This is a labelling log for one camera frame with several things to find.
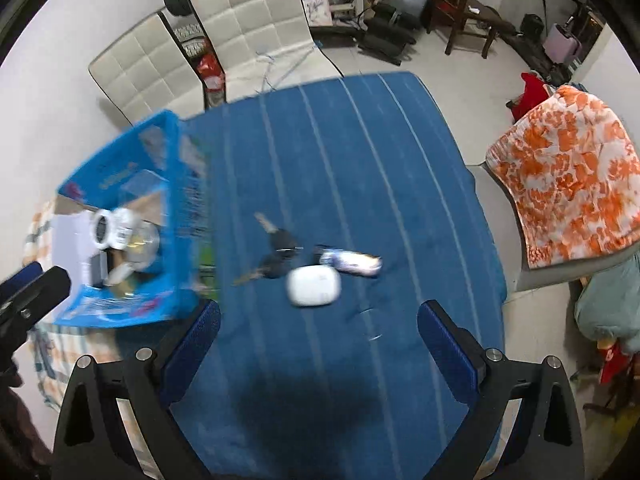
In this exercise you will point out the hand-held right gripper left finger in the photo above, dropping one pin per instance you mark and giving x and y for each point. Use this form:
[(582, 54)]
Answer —
[(192, 350)]

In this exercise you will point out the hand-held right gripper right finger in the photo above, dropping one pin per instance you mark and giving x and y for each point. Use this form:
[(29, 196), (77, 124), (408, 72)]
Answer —
[(445, 355)]

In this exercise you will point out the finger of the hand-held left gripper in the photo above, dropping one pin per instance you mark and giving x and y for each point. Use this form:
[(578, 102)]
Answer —
[(17, 280), (35, 297)]

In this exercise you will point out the white round tin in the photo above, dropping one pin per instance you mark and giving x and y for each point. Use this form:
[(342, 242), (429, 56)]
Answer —
[(122, 227)]

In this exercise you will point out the metal can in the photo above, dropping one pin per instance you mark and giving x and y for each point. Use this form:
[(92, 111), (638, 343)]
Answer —
[(142, 247)]

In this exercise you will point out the black car keys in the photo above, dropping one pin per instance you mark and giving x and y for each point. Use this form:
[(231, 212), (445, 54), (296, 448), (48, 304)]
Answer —
[(277, 255)]

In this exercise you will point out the white earbuds case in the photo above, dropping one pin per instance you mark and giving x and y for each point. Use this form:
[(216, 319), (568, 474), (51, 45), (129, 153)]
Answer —
[(313, 286)]

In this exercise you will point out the blue cardboard box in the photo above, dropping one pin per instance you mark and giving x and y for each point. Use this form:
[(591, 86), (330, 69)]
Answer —
[(175, 210)]

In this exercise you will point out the clear plastic box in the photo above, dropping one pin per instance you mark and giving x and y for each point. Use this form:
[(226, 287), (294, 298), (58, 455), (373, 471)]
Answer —
[(145, 182)]

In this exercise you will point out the person's left forearm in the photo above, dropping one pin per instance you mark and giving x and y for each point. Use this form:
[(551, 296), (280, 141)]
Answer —
[(17, 435)]

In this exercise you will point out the grey chair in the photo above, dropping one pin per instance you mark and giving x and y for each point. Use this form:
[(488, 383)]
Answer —
[(505, 240)]

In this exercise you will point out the red object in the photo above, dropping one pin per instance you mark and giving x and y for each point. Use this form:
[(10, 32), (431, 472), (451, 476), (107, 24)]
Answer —
[(612, 362)]

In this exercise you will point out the light teal cloth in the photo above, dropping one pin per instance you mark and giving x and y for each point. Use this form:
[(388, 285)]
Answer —
[(610, 305)]

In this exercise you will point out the blue striped tablecloth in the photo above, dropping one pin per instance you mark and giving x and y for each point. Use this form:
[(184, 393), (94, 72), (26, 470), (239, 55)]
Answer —
[(350, 185)]

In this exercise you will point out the orange floral cloth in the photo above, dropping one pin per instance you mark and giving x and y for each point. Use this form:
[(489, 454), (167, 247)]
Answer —
[(570, 175)]

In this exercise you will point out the white padded chair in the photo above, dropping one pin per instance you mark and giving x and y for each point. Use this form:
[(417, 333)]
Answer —
[(145, 70), (255, 15)]

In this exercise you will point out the red cloth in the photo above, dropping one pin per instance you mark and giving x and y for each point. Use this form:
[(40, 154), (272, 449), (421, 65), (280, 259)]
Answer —
[(531, 94)]

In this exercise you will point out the red plastic bag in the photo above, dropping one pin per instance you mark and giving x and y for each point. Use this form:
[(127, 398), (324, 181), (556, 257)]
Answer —
[(211, 74)]

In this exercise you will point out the pink suitcase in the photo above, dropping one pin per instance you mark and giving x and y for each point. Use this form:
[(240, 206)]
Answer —
[(565, 40)]

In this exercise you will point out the black backpack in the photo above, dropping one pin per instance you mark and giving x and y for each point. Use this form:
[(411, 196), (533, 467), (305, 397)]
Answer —
[(532, 24)]

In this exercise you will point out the brown wooden chair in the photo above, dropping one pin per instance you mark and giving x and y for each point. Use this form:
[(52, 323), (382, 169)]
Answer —
[(467, 10)]

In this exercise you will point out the black weight bench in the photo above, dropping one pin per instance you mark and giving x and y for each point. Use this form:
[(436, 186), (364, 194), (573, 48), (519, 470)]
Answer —
[(400, 10)]

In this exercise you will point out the white floral bag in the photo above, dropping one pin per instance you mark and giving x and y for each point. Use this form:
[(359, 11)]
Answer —
[(316, 4)]

